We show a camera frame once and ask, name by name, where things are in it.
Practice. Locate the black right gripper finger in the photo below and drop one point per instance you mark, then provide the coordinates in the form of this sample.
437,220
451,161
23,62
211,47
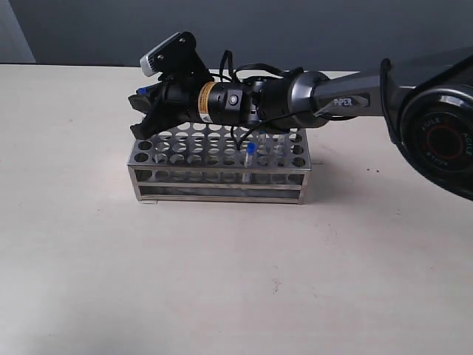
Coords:
147,102

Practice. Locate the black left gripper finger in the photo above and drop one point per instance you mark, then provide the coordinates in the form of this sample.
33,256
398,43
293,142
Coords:
146,128

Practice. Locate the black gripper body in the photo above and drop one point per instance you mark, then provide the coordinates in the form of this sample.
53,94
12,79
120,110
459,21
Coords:
212,102

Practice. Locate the blue capped tube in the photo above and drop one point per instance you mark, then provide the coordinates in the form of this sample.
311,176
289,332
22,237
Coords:
248,162
143,90
279,147
262,143

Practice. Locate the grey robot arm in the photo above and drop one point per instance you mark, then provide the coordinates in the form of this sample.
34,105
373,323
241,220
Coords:
425,102

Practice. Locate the stainless steel test tube rack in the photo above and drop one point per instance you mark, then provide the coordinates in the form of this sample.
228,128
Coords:
204,162

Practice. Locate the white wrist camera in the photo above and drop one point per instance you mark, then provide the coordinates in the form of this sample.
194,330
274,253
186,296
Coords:
169,55

